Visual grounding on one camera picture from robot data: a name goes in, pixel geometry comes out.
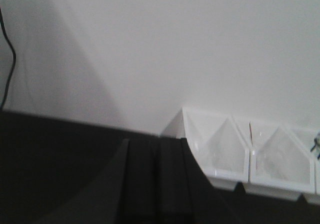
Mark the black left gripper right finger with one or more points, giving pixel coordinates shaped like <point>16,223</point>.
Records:
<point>185,195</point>

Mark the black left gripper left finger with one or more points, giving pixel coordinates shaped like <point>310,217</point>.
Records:
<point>123,192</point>

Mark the white storage bin left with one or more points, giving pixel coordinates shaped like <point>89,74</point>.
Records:
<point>215,143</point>

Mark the white storage bin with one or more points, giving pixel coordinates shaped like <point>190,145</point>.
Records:
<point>278,166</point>
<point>305,138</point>
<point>215,143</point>

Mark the red glass stirring rod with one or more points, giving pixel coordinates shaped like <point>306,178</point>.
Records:
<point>251,134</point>

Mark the white storage bin middle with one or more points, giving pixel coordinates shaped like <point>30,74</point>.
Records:
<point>278,166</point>

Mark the white storage bin right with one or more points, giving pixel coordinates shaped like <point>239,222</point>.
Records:
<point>305,138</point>

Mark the black wire tripod stand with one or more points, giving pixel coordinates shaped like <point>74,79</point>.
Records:
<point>316,146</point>

